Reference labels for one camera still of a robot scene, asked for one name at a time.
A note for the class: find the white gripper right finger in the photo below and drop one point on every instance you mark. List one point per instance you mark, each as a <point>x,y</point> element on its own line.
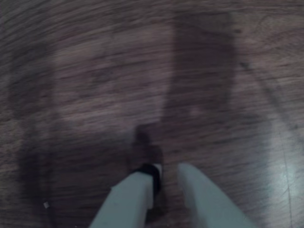
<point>206,204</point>

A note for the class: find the gripper white left finger black-taped tip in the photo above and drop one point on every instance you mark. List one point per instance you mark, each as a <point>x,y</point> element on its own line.
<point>133,197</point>

